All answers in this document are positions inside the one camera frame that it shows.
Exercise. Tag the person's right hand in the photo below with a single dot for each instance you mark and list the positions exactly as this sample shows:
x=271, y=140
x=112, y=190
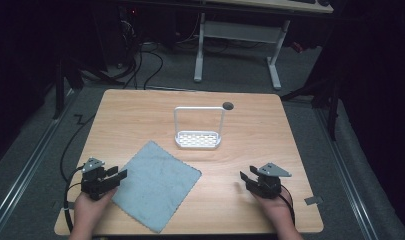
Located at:
x=273, y=210

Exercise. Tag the black metal stand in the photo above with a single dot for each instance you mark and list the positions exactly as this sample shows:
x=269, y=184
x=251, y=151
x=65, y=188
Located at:
x=60, y=86
x=331, y=100

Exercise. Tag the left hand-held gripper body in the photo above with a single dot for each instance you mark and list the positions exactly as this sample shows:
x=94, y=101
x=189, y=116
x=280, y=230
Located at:
x=92, y=180

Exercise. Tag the person's left hand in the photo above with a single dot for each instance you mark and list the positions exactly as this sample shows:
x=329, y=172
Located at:
x=90, y=210

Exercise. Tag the dark computer tower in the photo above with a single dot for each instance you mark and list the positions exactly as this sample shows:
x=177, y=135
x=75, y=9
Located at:
x=128, y=30

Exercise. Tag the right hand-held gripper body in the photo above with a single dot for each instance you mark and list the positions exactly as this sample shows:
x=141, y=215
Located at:
x=268, y=183

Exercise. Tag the grey-blue cleaning cloth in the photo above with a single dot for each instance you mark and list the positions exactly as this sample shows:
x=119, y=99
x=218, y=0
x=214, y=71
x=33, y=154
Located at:
x=156, y=186

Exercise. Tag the metal floor rail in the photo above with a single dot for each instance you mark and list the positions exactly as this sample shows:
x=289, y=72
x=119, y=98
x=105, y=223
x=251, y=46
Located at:
x=26, y=166
x=346, y=173

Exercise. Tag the white-legged desk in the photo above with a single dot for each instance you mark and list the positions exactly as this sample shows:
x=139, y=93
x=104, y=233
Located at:
x=240, y=31

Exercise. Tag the grey tape piece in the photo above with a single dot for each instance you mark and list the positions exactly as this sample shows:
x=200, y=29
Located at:
x=313, y=200

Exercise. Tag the black round table grommet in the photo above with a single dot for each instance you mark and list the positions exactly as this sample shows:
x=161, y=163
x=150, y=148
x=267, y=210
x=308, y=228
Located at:
x=228, y=106

